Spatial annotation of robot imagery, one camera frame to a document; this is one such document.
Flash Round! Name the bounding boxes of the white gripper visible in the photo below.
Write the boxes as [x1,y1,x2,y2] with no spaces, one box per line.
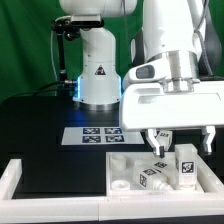
[119,81,224,158]

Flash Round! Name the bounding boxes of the white square tabletop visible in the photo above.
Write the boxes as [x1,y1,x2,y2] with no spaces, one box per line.
[106,152,224,196]

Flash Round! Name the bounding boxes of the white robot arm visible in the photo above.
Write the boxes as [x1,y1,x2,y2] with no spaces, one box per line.
[119,0,224,156]

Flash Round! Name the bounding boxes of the white U-shaped fence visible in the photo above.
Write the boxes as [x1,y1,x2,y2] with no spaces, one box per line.
[0,153,224,224]

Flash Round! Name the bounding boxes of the white marker sheet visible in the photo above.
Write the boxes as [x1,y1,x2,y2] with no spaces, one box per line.
[61,127,144,146]

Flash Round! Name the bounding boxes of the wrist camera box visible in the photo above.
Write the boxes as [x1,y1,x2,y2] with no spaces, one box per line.
[122,62,168,90]

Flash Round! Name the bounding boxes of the black cables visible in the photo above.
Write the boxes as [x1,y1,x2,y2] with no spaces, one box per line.
[0,81,78,104]

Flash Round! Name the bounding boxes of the black camera stand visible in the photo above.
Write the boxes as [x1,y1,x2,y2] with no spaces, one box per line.
[50,18,88,88]

